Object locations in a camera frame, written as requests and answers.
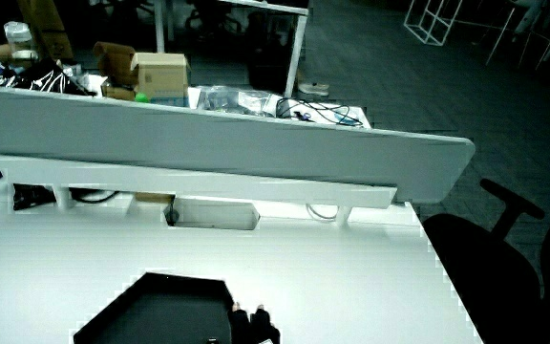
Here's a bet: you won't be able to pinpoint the white wire frame rack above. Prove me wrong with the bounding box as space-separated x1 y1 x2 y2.
403 0 464 47

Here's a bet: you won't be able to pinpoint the white cable loop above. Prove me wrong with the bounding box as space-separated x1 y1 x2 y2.
305 203 340 223

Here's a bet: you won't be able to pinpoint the person's right hand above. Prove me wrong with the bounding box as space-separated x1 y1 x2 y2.
227 301 282 344

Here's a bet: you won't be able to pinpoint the black office chair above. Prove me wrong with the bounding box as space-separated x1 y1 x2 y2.
421 178 550 344

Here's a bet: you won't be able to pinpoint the black plastic bag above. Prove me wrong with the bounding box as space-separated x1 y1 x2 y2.
11 57 95 97

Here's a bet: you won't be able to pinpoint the clear plastic bags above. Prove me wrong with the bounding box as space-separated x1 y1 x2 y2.
196 84 282 118

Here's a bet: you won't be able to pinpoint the brown open cardboard box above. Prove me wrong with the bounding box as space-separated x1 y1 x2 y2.
93 41 138 101

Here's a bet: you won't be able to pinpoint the tall brown cardboard box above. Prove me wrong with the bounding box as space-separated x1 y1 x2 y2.
16 0 74 61

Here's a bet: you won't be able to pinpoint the black cable bundle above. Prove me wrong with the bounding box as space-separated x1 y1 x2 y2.
275 97 365 128

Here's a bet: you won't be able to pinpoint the white shoe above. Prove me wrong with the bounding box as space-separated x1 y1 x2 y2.
297 80 330 97

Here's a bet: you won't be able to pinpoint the grey desk divider panel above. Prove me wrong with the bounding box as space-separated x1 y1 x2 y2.
0 83 476 204

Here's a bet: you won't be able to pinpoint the black cable under shelf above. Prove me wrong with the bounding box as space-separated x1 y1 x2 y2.
11 183 120 212

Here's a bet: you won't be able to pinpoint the white desk shelf riser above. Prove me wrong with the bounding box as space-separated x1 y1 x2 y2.
0 154 398 227

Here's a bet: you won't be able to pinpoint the white background table frame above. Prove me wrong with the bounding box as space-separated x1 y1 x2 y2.
153 0 310 99

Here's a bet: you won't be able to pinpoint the black plate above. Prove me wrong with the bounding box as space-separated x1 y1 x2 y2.
73 271 236 344

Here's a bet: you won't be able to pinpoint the light cardboard box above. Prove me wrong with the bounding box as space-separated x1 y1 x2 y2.
130 52 191 107

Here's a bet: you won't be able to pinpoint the clear plastic jar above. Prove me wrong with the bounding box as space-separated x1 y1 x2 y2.
3 20 39 62

